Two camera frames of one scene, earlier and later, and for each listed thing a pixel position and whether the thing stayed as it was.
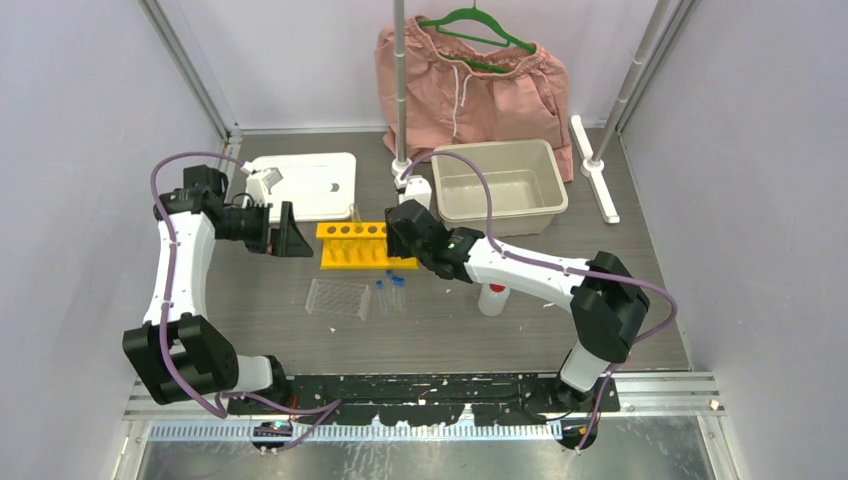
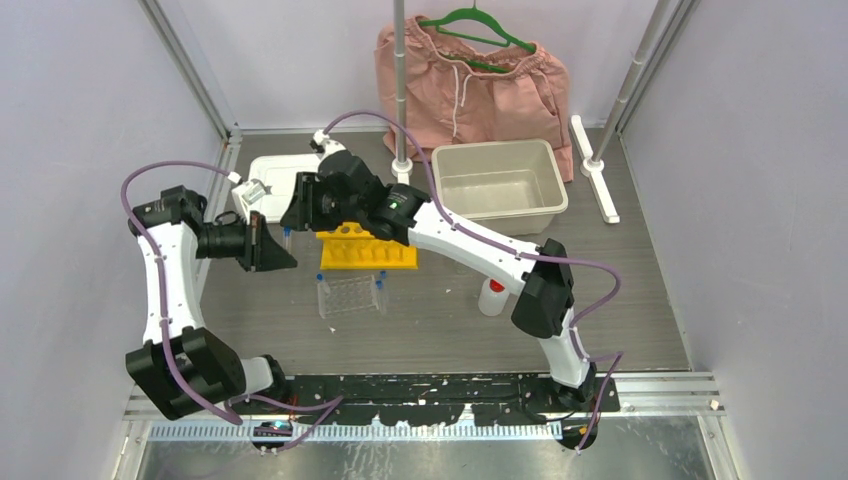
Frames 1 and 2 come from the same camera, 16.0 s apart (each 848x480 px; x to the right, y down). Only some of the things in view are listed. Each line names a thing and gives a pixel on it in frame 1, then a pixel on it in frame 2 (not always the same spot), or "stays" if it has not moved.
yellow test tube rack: x=358 y=246 stays
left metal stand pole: x=400 y=78 stays
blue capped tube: x=381 y=296 to x=323 y=295
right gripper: x=394 y=246 to x=301 y=213
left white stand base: x=398 y=169 stays
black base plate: x=405 y=397 stays
